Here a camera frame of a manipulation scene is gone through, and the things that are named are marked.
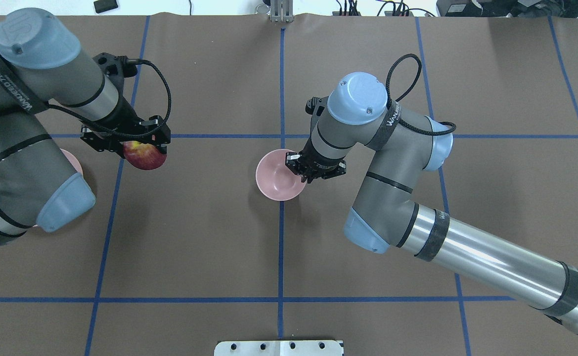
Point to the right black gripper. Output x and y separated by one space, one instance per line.
320 159

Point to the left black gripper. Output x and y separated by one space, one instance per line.
126 120

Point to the pink bowl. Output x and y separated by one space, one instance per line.
274 180

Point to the red apple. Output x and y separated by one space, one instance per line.
143 156

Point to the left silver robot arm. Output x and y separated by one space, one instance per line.
43 66

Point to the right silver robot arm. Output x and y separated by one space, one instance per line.
361 111

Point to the pink plate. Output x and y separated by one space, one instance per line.
71 160

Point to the small black device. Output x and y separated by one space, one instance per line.
102 6

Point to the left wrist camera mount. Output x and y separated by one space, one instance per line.
116 66

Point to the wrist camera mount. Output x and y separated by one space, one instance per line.
316 105
116 66

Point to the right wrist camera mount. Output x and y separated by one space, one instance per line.
316 105

